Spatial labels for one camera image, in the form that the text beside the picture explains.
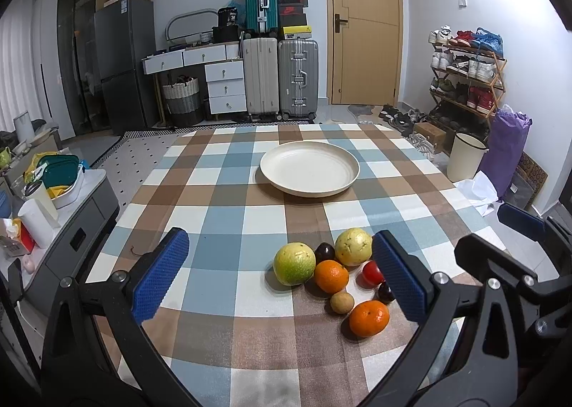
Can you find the checkered tablecloth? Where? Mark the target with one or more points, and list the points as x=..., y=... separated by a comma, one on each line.
x=230, y=332

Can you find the dotted floor rug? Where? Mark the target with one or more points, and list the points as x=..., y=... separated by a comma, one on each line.
x=141, y=158

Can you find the black bag on desk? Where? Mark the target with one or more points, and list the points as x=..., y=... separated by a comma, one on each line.
x=227, y=28

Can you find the oval mirror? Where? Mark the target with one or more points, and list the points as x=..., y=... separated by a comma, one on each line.
x=191, y=28

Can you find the grey side cabinet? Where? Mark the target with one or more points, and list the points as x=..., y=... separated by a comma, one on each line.
x=82, y=226

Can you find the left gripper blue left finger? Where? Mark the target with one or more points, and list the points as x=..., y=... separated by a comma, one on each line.
x=153, y=274

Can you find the stacked shoe boxes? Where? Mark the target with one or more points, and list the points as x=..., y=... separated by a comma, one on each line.
x=292, y=20

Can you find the orange tangerine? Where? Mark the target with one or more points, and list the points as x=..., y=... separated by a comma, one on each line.
x=331, y=277
x=369, y=318

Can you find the green lidded container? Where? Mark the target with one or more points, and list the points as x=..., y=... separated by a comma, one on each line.
x=62, y=175

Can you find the red tomato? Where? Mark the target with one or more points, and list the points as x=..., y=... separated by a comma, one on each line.
x=372, y=274

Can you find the brown kiwi fruit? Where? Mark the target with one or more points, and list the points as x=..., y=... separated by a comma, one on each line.
x=342, y=303

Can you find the white pitcher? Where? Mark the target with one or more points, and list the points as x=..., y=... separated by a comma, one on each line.
x=41, y=221

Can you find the purple bag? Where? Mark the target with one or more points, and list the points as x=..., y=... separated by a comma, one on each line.
x=506, y=141

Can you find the teal suitcase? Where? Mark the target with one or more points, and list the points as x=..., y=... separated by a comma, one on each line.
x=261, y=17

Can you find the dark grey refrigerator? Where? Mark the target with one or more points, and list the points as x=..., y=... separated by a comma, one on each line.
x=125, y=36

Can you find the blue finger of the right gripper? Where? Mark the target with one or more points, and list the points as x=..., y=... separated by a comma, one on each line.
x=520, y=218

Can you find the cream trash bin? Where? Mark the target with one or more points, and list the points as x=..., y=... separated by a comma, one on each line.
x=465, y=158

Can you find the cream round plate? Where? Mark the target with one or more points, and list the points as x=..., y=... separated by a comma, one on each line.
x=310, y=169

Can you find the dark tall cabinet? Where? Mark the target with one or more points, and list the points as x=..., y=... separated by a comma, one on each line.
x=79, y=66

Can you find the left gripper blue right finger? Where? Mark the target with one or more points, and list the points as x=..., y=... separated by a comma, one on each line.
x=404, y=274

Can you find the white curtain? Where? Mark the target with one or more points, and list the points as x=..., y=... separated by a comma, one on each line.
x=29, y=61

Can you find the white drawer desk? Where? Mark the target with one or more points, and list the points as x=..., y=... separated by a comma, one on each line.
x=223, y=72

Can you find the green yellow guava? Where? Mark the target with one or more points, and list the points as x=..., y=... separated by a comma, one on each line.
x=294, y=264

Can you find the wooden shoe rack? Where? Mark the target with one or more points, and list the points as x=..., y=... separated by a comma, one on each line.
x=468, y=88

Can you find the wooden door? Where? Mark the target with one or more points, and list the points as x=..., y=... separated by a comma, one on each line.
x=365, y=39

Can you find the dark plum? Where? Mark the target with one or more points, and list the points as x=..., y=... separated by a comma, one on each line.
x=324, y=252
x=384, y=293

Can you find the cardboard box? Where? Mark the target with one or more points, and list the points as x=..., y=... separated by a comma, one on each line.
x=432, y=133

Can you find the silver aluminium suitcase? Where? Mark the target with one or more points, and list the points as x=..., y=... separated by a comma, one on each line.
x=298, y=78

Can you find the beige suitcase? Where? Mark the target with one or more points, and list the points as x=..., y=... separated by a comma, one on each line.
x=260, y=68

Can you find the woven laundry basket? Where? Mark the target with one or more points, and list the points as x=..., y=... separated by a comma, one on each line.
x=184, y=102

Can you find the white paper sheet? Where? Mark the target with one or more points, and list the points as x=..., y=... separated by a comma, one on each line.
x=480, y=192

